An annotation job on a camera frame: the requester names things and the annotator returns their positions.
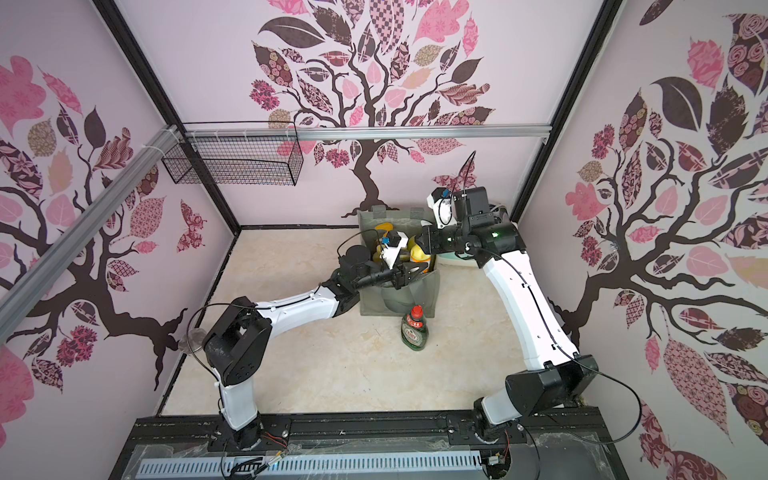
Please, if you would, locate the clear glass jar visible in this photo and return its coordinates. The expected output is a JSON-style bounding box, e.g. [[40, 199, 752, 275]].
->
[[178, 328, 207, 361]]

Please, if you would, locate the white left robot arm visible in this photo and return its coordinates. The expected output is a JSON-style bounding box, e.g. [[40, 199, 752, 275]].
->
[[202, 245, 430, 450]]

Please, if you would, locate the dark green bottle red cap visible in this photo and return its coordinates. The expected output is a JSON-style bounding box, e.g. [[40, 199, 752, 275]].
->
[[400, 305, 429, 351]]

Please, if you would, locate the grey-green shopping bag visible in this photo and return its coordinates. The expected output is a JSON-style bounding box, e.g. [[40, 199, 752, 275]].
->
[[357, 205, 440, 318]]

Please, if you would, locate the orange pump soap bottle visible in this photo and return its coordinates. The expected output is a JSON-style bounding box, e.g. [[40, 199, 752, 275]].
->
[[374, 222, 394, 245]]

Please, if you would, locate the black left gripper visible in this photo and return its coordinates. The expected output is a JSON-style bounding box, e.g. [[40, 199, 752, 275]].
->
[[356, 249, 429, 291]]

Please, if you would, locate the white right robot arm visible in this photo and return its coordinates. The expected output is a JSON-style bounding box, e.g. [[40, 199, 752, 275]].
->
[[416, 217, 599, 441]]

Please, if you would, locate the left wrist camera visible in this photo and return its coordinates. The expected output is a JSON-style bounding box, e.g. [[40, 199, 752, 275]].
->
[[380, 230, 409, 269]]

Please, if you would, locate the mint green toaster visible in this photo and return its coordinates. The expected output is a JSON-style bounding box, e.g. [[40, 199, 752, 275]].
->
[[455, 200, 517, 265]]

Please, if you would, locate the large yellow dish soap bottle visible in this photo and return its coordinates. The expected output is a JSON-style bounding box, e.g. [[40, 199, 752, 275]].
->
[[407, 236, 432, 263]]

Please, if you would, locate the black wire basket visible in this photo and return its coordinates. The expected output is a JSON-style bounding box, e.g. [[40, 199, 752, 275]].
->
[[162, 120, 304, 186]]

